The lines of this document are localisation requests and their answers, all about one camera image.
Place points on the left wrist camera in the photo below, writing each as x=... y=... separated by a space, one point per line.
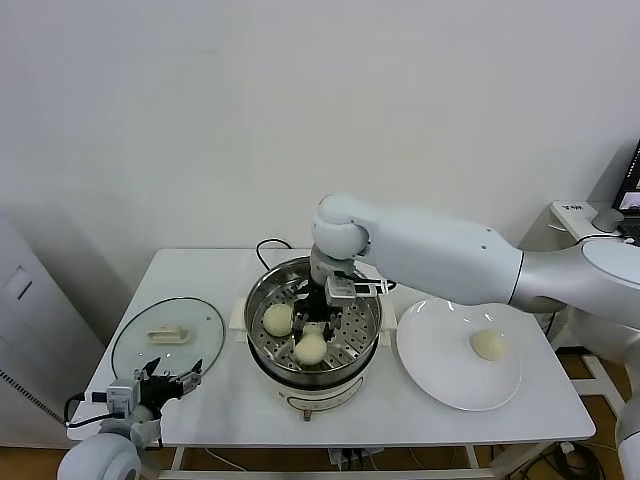
x=120 y=395

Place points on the white steamed baozi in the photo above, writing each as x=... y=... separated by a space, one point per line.
x=487 y=345
x=310 y=350
x=277 y=320

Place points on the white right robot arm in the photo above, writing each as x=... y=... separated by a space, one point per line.
x=440 y=260

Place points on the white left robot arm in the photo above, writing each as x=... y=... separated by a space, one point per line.
x=97 y=457

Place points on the white table frame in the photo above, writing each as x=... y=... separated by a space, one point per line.
x=176 y=457

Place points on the perforated steel steamer basket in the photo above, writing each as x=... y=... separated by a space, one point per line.
x=357 y=330

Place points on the white side desk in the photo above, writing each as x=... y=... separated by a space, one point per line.
x=575 y=222

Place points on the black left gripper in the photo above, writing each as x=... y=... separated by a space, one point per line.
x=160 y=392

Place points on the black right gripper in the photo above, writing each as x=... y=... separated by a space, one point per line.
x=315 y=305

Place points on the white desk foot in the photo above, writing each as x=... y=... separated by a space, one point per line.
x=597 y=372

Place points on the round white plate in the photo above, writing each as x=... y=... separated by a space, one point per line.
x=440 y=360

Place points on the white metal cabinet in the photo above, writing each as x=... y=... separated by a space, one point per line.
x=40 y=325

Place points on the black laptop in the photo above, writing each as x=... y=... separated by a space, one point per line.
x=629 y=175

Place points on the grey cylindrical speaker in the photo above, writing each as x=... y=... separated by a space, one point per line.
x=607 y=220

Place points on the white power strip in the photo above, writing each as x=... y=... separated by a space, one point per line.
x=350 y=457

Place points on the round glass pot lid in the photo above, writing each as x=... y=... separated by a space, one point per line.
x=200 y=340

